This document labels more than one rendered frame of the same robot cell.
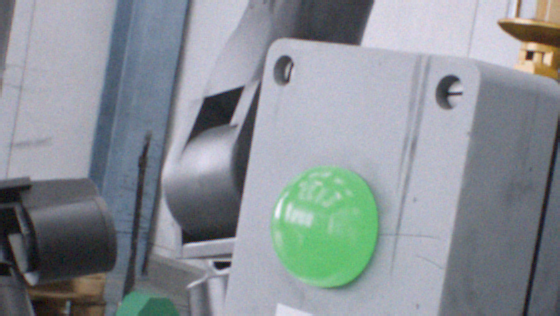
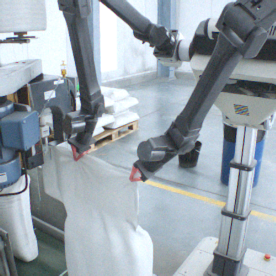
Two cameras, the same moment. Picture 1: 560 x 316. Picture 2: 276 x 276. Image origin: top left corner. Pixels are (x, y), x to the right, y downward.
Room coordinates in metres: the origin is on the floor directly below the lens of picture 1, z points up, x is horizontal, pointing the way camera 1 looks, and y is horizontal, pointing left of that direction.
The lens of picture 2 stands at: (1.76, -0.04, 1.54)
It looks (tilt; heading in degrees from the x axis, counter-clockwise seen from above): 19 degrees down; 168
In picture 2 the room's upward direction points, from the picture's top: straight up
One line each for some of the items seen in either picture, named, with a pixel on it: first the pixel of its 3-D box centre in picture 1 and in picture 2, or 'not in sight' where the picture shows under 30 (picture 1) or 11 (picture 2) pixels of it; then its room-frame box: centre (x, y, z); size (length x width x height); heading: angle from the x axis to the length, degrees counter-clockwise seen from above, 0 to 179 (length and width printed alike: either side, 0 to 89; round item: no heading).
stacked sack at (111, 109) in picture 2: not in sight; (115, 103); (-2.85, 0.63, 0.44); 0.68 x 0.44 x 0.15; 134
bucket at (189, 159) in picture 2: not in sight; (188, 153); (-1.51, 1.27, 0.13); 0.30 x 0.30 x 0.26
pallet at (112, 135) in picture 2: not in sight; (92, 130); (-2.77, 0.27, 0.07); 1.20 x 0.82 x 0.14; 136
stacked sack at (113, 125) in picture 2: not in sight; (116, 119); (-2.85, 0.64, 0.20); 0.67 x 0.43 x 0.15; 134
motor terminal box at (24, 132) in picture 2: not in sight; (21, 133); (0.84, -0.18, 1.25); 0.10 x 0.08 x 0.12; 159
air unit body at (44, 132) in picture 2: not in sight; (43, 135); (0.55, -0.15, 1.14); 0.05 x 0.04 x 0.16; 134
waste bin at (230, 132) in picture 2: not in sight; (242, 152); (-0.97, 1.65, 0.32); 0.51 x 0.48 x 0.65; 134
